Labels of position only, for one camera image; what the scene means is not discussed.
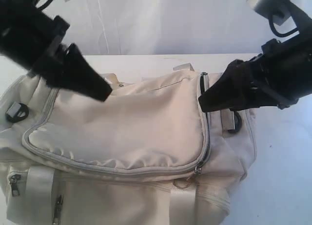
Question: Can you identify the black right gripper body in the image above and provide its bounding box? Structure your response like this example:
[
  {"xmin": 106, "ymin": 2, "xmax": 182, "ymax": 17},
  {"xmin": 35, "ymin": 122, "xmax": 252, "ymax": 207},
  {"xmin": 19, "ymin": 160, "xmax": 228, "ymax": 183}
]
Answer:
[{"xmin": 248, "ymin": 34, "xmax": 312, "ymax": 109}]

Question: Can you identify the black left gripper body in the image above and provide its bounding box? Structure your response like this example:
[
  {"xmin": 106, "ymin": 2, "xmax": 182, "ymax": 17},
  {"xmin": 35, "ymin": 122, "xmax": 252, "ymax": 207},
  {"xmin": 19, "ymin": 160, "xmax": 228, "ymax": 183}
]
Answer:
[{"xmin": 0, "ymin": 0, "xmax": 70, "ymax": 74}]

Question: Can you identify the beige duffel bag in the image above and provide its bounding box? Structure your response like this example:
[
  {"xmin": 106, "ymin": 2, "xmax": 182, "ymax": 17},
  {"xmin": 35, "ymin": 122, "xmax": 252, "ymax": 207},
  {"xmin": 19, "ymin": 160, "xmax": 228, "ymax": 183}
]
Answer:
[{"xmin": 0, "ymin": 70, "xmax": 256, "ymax": 225}]

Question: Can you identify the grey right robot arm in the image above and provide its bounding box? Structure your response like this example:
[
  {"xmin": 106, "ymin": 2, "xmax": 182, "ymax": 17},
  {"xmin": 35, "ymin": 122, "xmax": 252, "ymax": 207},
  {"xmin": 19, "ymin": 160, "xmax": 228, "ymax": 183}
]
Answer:
[{"xmin": 198, "ymin": 0, "xmax": 312, "ymax": 113}]

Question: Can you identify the white backdrop curtain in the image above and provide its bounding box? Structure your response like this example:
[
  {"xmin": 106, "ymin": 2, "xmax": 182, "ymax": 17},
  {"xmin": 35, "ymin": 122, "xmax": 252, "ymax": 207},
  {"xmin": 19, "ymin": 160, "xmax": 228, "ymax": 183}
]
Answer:
[{"xmin": 45, "ymin": 0, "xmax": 274, "ymax": 55}]

